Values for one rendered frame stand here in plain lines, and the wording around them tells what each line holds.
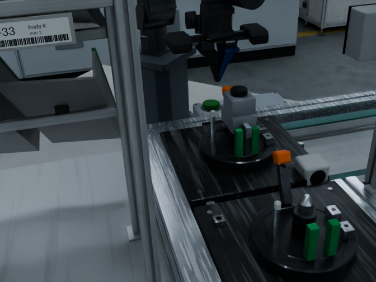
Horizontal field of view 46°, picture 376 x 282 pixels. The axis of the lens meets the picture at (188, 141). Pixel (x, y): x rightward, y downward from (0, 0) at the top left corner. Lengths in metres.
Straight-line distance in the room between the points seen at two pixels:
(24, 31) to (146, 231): 0.28
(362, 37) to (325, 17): 4.27
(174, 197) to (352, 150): 0.41
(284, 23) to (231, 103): 3.43
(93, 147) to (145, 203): 0.55
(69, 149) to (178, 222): 0.50
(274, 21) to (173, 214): 3.51
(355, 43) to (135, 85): 0.34
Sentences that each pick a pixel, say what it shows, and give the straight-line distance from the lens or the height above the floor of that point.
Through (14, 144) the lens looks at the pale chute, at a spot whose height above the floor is 1.02.
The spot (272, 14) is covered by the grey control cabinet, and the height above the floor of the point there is 0.41.
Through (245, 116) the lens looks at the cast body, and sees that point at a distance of 0.76.
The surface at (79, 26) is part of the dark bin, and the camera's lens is 0.65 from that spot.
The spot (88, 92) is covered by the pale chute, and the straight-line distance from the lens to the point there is 0.63.
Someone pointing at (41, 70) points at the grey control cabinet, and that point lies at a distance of 3.83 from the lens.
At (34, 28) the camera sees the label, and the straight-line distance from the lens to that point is 0.46.
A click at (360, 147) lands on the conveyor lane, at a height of 0.92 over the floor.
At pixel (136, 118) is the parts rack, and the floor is 1.17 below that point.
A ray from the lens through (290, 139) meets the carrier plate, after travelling 0.87.
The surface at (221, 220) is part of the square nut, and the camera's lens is 0.65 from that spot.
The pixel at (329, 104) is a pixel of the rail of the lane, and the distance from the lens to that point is 1.05.
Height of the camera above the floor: 1.40
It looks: 30 degrees down
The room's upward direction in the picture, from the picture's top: 3 degrees counter-clockwise
